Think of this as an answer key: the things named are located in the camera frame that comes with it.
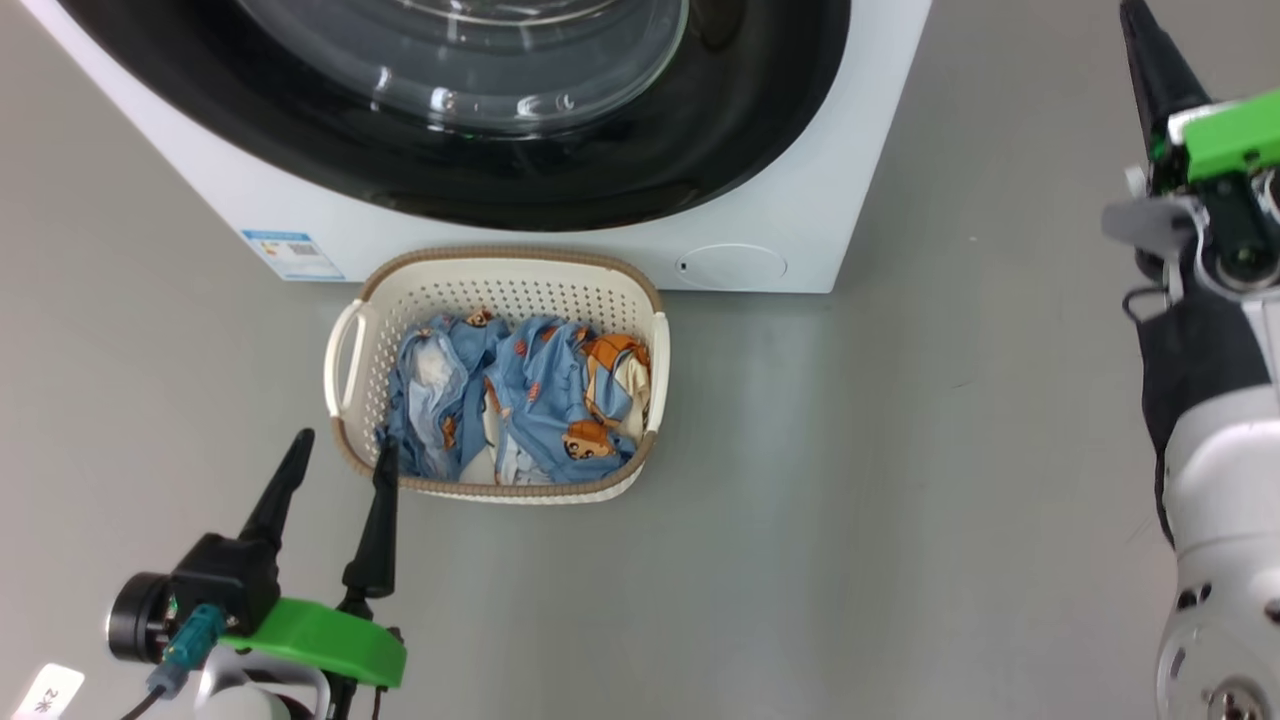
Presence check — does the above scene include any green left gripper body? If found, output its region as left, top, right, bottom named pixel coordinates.
left=108, top=572, right=408, bottom=720

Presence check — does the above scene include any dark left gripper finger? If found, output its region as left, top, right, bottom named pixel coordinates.
left=342, top=432, right=402, bottom=601
left=238, top=427, right=317, bottom=549

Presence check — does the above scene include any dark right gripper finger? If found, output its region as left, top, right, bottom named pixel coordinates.
left=1118, top=0, right=1213, bottom=151

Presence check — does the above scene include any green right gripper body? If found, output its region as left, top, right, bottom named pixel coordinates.
left=1103, top=88, right=1280, bottom=293

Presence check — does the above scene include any blue bear-print garment white lining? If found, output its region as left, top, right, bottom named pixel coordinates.
left=380, top=308, right=511, bottom=481

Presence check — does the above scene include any blue garment large orange print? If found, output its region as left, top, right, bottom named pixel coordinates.
left=484, top=315, right=653, bottom=488

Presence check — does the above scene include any dark round glass washer door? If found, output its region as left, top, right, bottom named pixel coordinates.
left=55, top=0, right=853, bottom=233

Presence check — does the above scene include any cream perforated laundry basket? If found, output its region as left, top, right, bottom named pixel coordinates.
left=323, top=247, right=671, bottom=505

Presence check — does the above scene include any white washing machine body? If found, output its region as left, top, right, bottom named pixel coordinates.
left=20, top=0, right=933, bottom=295

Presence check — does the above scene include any blue white energy label sticker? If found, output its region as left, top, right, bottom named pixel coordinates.
left=241, top=230, right=346, bottom=282

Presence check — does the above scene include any white paper tag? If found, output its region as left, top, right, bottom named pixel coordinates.
left=10, top=663, right=86, bottom=720

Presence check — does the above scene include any round white filter cover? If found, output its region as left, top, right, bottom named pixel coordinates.
left=680, top=243, right=789, bottom=292

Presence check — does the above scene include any left camera cable teal plug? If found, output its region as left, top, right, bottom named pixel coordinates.
left=120, top=603, right=227, bottom=720

